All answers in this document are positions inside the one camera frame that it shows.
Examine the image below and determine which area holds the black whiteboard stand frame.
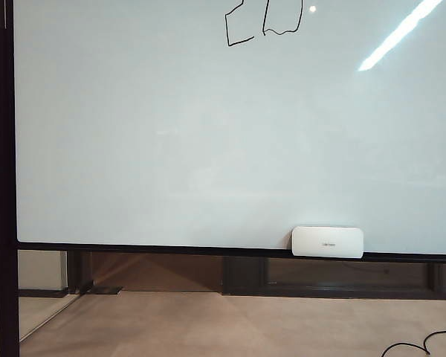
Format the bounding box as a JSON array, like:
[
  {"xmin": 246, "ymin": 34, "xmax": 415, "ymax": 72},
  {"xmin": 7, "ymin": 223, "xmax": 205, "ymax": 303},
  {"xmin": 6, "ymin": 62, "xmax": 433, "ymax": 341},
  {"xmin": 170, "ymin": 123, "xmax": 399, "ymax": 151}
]
[{"xmin": 0, "ymin": 0, "xmax": 446, "ymax": 357}]

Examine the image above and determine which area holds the white glass whiteboard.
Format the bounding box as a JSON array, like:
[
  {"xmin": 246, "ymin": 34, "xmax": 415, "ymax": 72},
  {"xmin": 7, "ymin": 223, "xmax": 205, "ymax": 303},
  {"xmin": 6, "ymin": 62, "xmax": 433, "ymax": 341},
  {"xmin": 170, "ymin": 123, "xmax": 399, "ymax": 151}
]
[{"xmin": 13, "ymin": 0, "xmax": 446, "ymax": 257}]

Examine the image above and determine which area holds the white whiteboard eraser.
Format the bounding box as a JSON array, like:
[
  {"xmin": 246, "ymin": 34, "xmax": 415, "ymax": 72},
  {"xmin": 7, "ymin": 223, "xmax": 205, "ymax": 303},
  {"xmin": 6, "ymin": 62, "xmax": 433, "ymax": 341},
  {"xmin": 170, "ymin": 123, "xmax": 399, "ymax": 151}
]
[{"xmin": 291, "ymin": 225, "xmax": 366, "ymax": 259}]

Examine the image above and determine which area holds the dark wooden wall baseboard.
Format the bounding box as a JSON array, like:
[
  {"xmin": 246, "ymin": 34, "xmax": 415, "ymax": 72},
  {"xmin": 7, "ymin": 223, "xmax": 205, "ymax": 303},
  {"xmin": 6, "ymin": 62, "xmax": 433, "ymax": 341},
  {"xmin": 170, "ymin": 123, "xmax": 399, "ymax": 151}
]
[{"xmin": 0, "ymin": 249, "xmax": 446, "ymax": 298}]

